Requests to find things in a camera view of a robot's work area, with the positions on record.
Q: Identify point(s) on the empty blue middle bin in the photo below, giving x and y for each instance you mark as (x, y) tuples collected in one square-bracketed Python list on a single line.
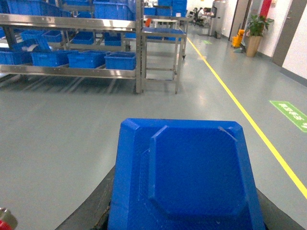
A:
[(88, 59)]

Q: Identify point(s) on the potted green plant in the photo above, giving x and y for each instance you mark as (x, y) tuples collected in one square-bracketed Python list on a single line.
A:
[(256, 27)]

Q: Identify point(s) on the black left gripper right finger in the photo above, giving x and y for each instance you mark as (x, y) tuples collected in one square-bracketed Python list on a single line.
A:
[(273, 217)]

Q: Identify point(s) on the stainless steel side table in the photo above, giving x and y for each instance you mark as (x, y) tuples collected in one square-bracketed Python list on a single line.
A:
[(163, 52)]

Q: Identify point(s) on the blue left bin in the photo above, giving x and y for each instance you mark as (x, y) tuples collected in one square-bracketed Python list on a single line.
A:
[(52, 58)]

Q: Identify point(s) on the blue plastic block part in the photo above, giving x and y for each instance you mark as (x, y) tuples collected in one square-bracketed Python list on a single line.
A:
[(183, 175)]

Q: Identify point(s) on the yellow mop bucket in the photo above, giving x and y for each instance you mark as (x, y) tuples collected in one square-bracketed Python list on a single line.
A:
[(236, 41)]

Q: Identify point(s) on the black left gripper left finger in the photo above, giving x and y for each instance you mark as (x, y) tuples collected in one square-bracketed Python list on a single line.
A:
[(93, 213)]

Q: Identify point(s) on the stainless steel shelf rack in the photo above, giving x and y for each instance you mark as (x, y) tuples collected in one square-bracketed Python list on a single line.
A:
[(82, 25)]

